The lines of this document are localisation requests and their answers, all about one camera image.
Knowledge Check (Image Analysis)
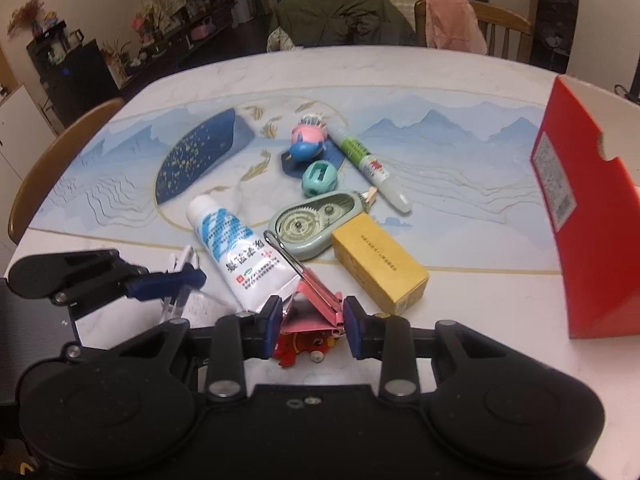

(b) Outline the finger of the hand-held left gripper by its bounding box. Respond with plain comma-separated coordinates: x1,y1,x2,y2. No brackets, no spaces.
52,248,207,307

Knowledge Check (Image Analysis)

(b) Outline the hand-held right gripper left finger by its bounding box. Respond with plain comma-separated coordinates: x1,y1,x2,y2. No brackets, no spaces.
115,295,284,404

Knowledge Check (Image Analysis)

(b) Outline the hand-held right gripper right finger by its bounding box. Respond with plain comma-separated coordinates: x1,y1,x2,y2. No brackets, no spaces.
342,295,507,405

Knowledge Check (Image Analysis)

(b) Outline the red toy figure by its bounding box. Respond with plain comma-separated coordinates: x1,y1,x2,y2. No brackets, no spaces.
272,332,347,369

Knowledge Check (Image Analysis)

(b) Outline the pink binder clip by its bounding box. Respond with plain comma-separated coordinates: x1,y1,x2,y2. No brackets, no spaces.
263,230,347,337

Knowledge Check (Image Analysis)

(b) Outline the yellow cardboard box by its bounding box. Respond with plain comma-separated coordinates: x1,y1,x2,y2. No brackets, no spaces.
331,213,430,316

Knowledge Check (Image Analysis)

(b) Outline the white ointment tube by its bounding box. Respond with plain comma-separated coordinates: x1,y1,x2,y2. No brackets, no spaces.
186,195,297,314

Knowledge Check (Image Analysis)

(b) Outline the red cardboard box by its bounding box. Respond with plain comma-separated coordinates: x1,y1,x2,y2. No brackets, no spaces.
530,74,640,340

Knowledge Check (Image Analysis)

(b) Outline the grey correction tape dispenser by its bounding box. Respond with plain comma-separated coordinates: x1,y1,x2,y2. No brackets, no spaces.
267,191,369,261

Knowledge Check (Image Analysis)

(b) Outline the teal pencil sharpener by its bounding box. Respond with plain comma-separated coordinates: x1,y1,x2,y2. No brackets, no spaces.
301,160,340,199

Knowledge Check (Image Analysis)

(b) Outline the white glue pen green label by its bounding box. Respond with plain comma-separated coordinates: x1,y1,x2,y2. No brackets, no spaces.
327,127,415,214

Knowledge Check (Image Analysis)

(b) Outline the pink and blue toy figure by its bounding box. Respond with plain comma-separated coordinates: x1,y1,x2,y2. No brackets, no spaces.
288,114,331,164

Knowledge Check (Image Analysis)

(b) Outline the black cabinet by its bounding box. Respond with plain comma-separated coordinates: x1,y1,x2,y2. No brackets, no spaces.
26,20,122,128

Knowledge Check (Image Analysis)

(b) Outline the dark low sideboard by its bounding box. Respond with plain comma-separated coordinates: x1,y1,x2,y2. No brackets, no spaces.
100,0,237,92

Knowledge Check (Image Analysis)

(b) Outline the dried flower bouquet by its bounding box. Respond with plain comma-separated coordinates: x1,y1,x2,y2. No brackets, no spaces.
7,0,42,37

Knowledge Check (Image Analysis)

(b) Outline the white padded cloth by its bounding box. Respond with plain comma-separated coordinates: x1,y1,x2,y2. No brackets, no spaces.
266,26,297,54

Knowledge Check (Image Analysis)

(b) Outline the olive green jacket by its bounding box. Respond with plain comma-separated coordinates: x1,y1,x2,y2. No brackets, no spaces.
267,0,417,54

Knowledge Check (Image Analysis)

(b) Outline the pink cloth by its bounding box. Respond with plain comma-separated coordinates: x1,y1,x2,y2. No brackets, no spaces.
425,0,489,56

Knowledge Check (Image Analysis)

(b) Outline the wooden chair with slat back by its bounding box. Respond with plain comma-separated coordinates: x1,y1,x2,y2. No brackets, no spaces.
414,0,534,62

